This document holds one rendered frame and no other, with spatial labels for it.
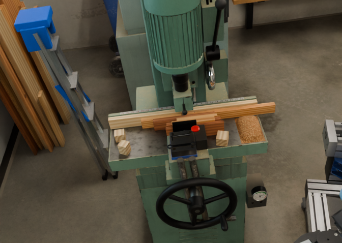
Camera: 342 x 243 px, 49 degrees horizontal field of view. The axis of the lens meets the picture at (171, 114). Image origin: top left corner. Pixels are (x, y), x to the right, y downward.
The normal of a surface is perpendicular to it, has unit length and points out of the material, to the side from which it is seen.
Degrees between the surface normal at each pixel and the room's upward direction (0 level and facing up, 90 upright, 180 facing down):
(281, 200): 0
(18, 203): 1
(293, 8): 90
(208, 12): 90
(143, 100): 0
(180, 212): 90
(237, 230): 90
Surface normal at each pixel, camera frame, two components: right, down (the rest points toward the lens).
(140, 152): -0.11, -0.74
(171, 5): 0.00, 0.66
